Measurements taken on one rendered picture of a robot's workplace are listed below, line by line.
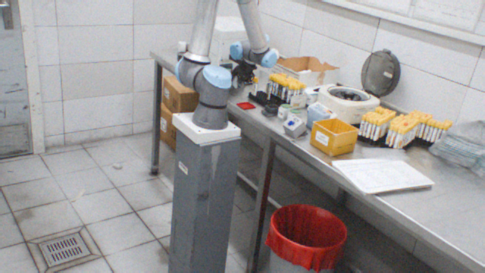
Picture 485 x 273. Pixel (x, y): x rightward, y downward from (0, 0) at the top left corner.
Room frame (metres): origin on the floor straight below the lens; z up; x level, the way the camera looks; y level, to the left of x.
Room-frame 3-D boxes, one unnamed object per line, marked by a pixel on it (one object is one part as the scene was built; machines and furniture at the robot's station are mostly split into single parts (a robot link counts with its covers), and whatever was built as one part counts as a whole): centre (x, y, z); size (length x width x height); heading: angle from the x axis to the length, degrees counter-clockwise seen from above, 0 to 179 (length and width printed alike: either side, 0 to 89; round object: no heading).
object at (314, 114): (1.95, -0.33, 0.92); 0.10 x 0.07 x 0.10; 33
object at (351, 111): (2.15, -0.47, 0.94); 0.30 x 0.24 x 0.12; 119
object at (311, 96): (2.32, -0.40, 0.92); 0.24 x 0.12 x 0.10; 128
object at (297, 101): (2.28, -0.20, 0.91); 0.20 x 0.10 x 0.07; 38
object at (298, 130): (1.88, -0.24, 0.92); 0.13 x 0.07 x 0.08; 128
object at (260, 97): (2.24, -0.10, 0.93); 0.17 x 0.09 x 0.11; 37
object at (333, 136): (1.80, -0.38, 0.93); 0.13 x 0.13 x 0.10; 37
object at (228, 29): (2.53, 0.12, 1.03); 0.31 x 0.27 x 0.30; 38
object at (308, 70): (2.48, -0.30, 0.95); 0.29 x 0.25 x 0.15; 128
